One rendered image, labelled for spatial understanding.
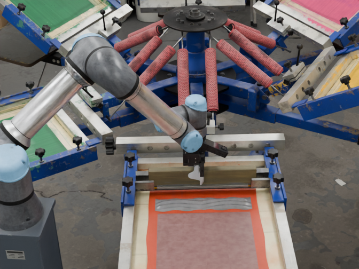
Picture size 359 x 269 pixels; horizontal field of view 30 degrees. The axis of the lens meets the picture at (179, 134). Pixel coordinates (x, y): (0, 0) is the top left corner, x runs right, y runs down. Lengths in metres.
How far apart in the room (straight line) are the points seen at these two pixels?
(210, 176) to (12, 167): 0.84
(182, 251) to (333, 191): 2.01
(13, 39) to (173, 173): 1.70
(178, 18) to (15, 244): 1.41
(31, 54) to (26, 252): 1.76
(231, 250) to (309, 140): 2.39
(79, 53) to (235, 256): 0.86
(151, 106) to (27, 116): 0.38
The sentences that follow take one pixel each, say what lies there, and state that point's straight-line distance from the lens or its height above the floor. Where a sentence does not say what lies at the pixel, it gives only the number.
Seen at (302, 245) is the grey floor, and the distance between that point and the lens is 3.80.
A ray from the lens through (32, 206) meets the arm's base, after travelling 2.10.
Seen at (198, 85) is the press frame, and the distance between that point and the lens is 3.15.
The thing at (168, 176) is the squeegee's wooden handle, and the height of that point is 1.03.
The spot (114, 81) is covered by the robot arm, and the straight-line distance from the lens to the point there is 1.99.
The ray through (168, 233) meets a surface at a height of 0.96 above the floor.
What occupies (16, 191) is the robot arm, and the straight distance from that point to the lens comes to 2.04.
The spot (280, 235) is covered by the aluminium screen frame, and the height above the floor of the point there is 0.99.
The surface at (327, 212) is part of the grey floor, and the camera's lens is 4.03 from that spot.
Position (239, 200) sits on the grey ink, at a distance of 2.53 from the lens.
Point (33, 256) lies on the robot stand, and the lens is 2.15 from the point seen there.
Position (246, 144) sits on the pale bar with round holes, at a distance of 2.72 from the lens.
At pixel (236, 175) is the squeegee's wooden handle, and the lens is 2.53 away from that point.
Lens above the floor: 2.55
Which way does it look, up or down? 33 degrees down
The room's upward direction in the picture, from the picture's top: 2 degrees counter-clockwise
